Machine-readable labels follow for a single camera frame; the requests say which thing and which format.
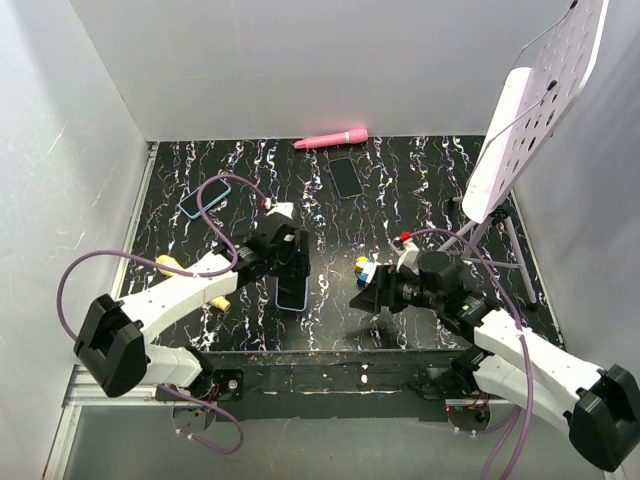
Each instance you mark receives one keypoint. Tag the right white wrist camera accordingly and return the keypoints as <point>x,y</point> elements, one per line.
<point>407,252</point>

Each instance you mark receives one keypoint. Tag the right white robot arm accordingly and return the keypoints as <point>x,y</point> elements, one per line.
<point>597,408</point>

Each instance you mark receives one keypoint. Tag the beige wooden toy piece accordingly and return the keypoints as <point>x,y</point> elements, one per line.
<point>169,264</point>

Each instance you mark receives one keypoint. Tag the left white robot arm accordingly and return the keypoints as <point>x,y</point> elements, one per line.
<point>116,343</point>

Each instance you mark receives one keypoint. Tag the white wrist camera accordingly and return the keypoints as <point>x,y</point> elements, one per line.
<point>273,207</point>
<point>407,252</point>

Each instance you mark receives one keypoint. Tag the blue cased phone on table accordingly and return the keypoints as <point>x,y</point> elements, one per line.
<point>213,194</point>

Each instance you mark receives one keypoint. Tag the toy figure with blue body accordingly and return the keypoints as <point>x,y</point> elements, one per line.
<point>364,271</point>

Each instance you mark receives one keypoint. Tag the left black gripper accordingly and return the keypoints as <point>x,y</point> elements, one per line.
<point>297,264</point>

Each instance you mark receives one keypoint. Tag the black phone on table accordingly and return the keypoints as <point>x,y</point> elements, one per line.
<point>345,178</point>

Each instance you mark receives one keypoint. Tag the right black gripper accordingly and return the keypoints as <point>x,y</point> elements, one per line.
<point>380,291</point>

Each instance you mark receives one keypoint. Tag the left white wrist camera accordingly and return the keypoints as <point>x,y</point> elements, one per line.
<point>273,207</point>

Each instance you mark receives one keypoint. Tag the pink microphone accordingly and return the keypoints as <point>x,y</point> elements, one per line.
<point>353,136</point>

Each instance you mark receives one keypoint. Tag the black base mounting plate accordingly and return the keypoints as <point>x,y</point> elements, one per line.
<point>341,384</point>

